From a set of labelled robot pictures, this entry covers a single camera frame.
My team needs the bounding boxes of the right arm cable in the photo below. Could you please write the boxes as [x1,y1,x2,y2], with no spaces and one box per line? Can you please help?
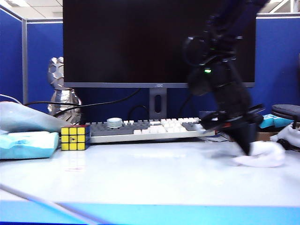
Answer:
[182,35,213,68]

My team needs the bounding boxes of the Rubik's cube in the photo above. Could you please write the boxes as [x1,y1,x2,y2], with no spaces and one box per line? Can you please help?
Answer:
[60,125,91,151]

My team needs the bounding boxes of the looped black monitor cable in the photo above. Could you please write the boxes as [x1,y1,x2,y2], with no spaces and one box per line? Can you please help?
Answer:
[128,105,149,120]

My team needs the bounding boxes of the teal and white packet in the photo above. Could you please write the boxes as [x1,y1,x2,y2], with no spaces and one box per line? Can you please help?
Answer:
[259,113,293,129]

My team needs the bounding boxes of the black computer monitor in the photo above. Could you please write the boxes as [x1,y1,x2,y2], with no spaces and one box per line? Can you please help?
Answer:
[62,0,256,120]

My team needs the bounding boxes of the white and grey keyboard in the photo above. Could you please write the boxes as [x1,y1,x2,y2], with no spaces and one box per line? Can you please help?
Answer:
[85,117,216,144]

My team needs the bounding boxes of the grey zip pouch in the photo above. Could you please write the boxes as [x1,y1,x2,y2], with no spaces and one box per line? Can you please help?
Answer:
[271,104,300,122]

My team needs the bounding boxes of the clear tape roll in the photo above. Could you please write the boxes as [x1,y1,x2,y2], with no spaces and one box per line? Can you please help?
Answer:
[107,118,124,129]

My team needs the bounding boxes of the silver faceted figurine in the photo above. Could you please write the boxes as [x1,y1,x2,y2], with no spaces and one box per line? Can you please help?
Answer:
[47,56,83,125]

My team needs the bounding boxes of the wide blue office partition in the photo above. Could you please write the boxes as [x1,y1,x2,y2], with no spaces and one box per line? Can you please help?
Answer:
[26,13,300,118]

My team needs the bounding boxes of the white wet wipe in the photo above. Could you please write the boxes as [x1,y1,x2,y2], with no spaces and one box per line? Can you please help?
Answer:
[233,140,286,168]

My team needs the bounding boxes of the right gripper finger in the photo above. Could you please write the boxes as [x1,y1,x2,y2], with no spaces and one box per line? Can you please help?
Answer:
[224,124,250,156]
[248,123,257,144]

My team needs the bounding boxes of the long black power cable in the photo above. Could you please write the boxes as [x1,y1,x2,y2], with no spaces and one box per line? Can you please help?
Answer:
[23,88,143,118]

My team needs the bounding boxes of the flat brown cardboard box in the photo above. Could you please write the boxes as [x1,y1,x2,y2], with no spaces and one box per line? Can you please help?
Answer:
[255,131,279,142]

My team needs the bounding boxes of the light blue wet wipes pack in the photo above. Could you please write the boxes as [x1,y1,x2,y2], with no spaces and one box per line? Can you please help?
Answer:
[0,131,60,160]

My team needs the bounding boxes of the white charger cable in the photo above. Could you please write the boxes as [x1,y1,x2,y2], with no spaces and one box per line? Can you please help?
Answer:
[0,93,99,225]

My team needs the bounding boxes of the white cloth bag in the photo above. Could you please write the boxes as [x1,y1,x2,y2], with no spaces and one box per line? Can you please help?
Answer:
[269,121,300,150]

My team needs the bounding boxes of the narrow blue office partition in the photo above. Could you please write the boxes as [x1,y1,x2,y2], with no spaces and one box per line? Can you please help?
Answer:
[0,7,24,104]

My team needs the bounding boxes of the white leaf-shaped plate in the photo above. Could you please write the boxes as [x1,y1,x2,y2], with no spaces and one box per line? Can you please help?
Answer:
[0,102,72,133]

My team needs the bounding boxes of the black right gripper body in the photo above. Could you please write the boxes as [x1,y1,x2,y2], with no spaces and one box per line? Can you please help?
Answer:
[200,104,265,130]

